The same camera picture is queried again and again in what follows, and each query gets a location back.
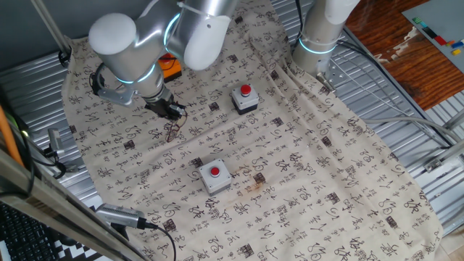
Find grey metal pole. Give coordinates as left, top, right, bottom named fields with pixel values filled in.
left=30, top=0, right=73, bottom=56

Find aluminium corner bracket rail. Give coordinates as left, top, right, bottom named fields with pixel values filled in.
left=423, top=139, right=464, bottom=173

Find small grey camera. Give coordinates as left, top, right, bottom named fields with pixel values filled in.
left=46, top=128, right=67, bottom=157

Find black pole clamp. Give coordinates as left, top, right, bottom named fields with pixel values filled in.
left=57, top=50, right=73, bottom=69

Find grey flat board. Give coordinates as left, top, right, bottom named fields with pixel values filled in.
left=401, top=0, right=464, bottom=74

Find silver depth camera with mount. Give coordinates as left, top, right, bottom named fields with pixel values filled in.
left=94, top=202, right=148, bottom=240

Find black thin cable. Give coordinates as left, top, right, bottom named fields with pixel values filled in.
left=21, top=133, right=69, bottom=181

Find black keyboard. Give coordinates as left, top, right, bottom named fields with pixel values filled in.
left=0, top=202, right=63, bottom=261

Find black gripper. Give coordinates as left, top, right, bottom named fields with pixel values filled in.
left=144, top=94, right=187, bottom=121

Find black white checkerboard sheet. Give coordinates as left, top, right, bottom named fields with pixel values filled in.
left=53, top=238, right=110, bottom=261

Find orange box red mushroom button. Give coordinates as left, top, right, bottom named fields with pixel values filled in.
left=158, top=53, right=183, bottom=83

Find brown wooden table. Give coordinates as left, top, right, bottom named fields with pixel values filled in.
left=344, top=0, right=464, bottom=112

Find silver base mounting plate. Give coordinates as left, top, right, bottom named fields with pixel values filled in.
left=315, top=59, right=347, bottom=96

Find aluminium frame beam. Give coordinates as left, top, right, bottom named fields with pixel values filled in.
left=0, top=147, right=146, bottom=261

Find grey box flat red button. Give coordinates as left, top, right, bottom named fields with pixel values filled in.
left=198, top=158, right=233, bottom=197

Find orange tube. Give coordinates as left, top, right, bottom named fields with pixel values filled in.
left=0, top=104, right=25, bottom=168

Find brown thin-frame glasses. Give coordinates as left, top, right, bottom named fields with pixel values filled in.
left=165, top=108, right=189, bottom=144

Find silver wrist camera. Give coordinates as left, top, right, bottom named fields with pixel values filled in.
left=96, top=86, right=136, bottom=108

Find black long cable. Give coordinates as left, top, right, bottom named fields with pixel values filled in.
left=336, top=38, right=452, bottom=148

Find silver base cable connector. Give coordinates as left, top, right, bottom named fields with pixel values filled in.
left=315, top=71, right=336, bottom=96

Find black computer mouse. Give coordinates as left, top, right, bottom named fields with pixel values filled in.
left=57, top=232, right=79, bottom=248

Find grey thick cable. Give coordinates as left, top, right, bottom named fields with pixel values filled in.
left=335, top=70, right=464, bottom=145

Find beige calligraphy print tablecloth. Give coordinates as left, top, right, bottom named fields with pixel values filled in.
left=60, top=0, right=445, bottom=261

